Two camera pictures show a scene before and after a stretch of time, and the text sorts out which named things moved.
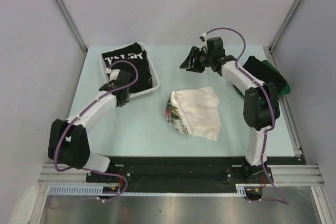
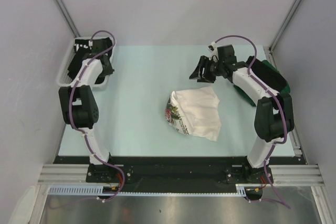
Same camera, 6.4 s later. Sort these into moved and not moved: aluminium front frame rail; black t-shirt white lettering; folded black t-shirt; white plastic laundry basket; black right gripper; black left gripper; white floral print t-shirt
Moved: black right gripper; black left gripper; black t-shirt white lettering; white plastic laundry basket
Not moved: folded black t-shirt; aluminium front frame rail; white floral print t-shirt
